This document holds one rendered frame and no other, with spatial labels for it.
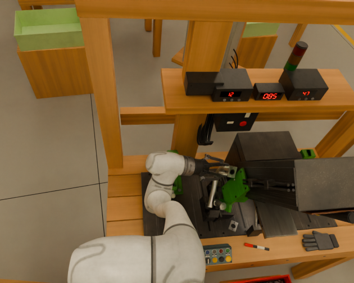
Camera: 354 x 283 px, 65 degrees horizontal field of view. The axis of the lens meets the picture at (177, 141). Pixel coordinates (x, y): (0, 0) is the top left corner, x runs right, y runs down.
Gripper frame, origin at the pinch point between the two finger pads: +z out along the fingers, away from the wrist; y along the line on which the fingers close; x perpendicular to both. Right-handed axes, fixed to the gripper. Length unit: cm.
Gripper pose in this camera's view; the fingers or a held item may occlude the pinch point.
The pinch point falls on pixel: (227, 170)
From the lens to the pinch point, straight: 138.5
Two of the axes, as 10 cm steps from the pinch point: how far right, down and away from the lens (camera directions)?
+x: -4.3, -2.0, 8.8
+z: 8.8, 1.3, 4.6
